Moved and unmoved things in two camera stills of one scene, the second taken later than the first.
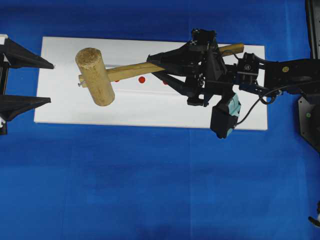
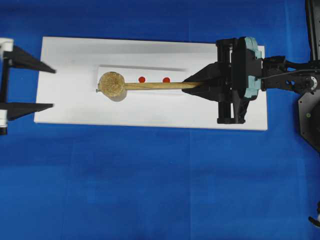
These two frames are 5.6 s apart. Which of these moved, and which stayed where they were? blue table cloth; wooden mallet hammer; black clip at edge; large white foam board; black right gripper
Moved: black right gripper; wooden mallet hammer
Stayed: blue table cloth; black clip at edge; large white foam board
